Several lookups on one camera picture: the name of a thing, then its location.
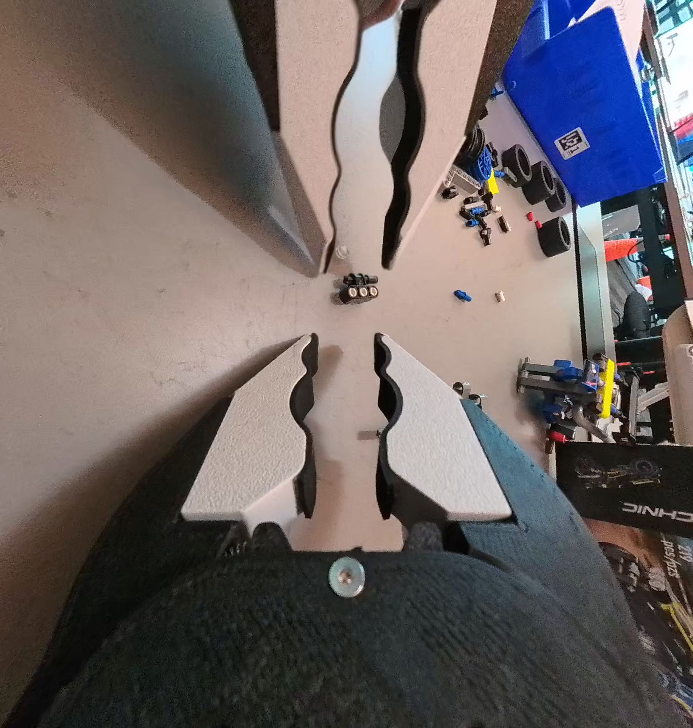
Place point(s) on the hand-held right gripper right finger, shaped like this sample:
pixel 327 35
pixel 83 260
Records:
pixel 437 455

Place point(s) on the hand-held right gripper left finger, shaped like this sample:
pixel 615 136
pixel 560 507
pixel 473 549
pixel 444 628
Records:
pixel 255 443

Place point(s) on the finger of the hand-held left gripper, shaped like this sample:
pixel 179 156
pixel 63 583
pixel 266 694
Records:
pixel 312 85
pixel 448 85

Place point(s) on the black three-hole lego beam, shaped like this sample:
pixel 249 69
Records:
pixel 357 294

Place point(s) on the black lego connector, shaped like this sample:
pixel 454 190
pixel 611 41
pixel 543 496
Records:
pixel 359 278

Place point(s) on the small grey lego connector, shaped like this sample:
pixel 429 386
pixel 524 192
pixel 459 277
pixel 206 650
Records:
pixel 465 391

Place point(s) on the blue hub lego wheel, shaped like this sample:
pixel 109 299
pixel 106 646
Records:
pixel 480 162

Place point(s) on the grey lattice lego piece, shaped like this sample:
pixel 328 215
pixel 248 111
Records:
pixel 460 182

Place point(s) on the black lego tyre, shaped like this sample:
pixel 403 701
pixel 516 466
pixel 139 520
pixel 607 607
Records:
pixel 554 236
pixel 515 164
pixel 557 196
pixel 538 183

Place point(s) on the yellow lego piece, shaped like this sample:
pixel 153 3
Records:
pixel 492 182

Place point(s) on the pile of small lego pieces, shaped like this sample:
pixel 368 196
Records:
pixel 482 219

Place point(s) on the partly built lego vehicle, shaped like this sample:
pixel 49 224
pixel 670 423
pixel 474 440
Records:
pixel 585 392

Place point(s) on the blue lego pin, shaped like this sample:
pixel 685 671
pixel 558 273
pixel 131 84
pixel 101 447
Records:
pixel 461 295

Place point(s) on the black lego set box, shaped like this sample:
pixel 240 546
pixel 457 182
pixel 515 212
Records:
pixel 630 489

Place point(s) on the large blue plastic bin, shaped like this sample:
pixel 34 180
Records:
pixel 585 96

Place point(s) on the black office chair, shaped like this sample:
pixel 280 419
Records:
pixel 635 315

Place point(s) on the beige rounded stand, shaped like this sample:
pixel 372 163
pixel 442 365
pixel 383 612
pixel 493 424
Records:
pixel 687 369

